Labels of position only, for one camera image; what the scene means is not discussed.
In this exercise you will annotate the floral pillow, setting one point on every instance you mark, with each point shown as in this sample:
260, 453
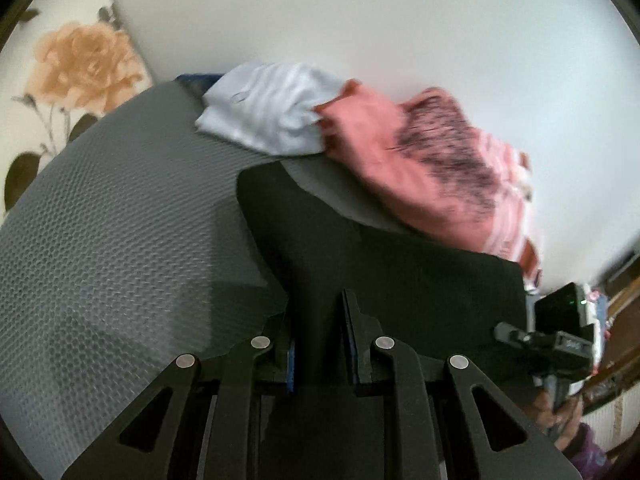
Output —
75, 70

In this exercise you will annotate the black pants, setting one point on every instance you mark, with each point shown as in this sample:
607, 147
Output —
400, 280

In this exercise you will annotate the grey mesh mat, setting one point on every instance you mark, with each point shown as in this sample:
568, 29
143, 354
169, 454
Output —
125, 235

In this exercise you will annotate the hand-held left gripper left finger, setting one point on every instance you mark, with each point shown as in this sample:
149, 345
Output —
291, 370

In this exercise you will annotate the white striped garment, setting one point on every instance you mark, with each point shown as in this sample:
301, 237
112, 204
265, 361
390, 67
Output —
270, 110

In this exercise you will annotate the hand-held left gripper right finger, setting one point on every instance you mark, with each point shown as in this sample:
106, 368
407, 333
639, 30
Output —
353, 355

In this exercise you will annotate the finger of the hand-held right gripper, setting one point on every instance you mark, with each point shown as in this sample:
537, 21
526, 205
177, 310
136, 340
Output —
510, 334

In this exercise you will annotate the dark blue cloth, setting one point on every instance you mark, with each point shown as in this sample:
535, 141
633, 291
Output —
197, 82

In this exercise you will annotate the brown wooden furniture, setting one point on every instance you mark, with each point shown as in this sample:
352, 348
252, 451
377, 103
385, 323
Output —
620, 305

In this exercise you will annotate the pink printed shirt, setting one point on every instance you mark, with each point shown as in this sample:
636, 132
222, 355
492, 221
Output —
395, 170

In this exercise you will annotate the person's right hand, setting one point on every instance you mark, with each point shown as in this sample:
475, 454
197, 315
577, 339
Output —
560, 422

